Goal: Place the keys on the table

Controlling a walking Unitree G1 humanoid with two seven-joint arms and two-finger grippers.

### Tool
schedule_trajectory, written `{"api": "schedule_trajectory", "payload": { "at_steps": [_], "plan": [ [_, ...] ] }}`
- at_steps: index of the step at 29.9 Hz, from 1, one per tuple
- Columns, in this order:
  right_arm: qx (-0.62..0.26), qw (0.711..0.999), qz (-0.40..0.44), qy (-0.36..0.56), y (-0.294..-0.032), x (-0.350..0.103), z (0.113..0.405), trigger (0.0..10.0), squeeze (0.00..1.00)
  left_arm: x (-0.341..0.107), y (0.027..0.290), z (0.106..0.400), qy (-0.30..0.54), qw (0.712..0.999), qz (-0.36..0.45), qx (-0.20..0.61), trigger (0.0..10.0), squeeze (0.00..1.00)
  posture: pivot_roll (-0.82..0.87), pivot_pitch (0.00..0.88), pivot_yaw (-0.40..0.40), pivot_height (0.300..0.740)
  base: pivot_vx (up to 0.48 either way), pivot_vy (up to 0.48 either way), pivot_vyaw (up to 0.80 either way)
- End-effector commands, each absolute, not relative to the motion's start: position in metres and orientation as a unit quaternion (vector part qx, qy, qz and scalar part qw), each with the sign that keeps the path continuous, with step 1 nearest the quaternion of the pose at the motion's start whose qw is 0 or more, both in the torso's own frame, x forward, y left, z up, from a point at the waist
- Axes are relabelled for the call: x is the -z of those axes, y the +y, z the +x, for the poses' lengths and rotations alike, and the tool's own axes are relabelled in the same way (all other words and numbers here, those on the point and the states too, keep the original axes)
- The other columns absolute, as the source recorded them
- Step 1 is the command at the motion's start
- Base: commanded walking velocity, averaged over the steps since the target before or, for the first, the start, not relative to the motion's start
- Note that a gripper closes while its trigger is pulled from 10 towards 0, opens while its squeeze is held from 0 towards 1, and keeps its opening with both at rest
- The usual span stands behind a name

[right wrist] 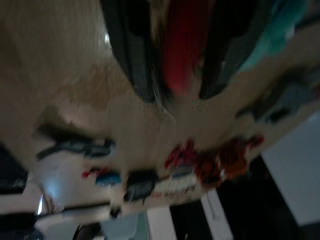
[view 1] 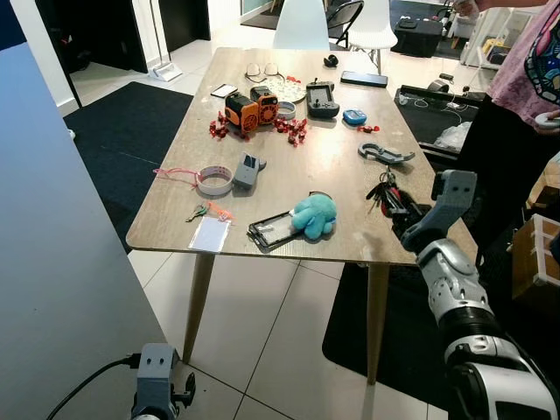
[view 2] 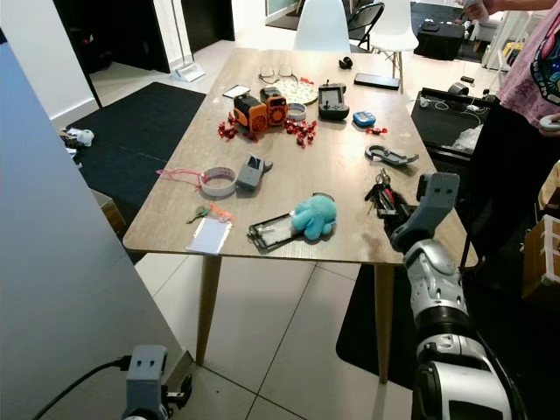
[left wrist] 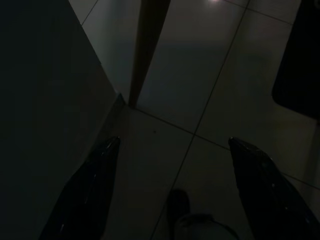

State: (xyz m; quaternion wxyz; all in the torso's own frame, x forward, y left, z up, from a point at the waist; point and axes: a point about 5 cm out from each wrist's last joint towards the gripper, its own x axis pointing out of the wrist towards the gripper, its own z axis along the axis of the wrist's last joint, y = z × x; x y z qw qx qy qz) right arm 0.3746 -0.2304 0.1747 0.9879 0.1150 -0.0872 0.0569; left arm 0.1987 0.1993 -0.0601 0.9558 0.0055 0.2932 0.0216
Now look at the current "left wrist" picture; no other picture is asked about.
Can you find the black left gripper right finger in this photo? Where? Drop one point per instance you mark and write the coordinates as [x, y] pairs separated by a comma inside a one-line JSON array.
[[267, 200]]

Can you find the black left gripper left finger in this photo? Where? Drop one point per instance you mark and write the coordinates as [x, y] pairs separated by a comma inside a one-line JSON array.
[[85, 195]]

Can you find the black floor mat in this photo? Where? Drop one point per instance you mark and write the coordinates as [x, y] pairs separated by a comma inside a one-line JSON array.
[[300, 75]]

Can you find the wooden table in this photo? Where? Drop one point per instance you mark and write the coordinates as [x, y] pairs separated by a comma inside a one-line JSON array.
[[150, 50]]

